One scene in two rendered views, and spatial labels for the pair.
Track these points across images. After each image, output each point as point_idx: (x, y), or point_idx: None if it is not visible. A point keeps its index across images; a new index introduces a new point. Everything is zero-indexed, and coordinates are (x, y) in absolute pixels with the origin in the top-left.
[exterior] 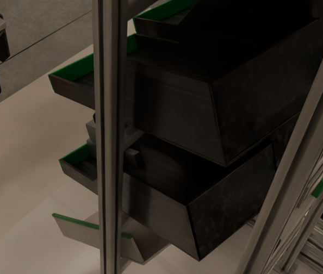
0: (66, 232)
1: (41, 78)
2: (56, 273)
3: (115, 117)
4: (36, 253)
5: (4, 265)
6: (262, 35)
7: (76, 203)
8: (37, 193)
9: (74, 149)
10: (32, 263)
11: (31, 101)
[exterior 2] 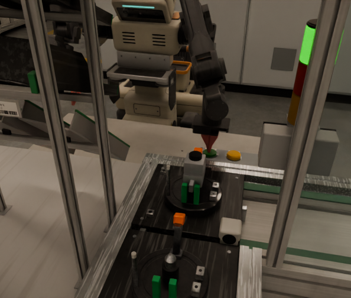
0: None
1: (176, 127)
2: (41, 177)
3: None
4: (51, 166)
5: (40, 159)
6: None
7: (91, 167)
8: (91, 154)
9: (131, 154)
10: (44, 167)
11: (155, 130)
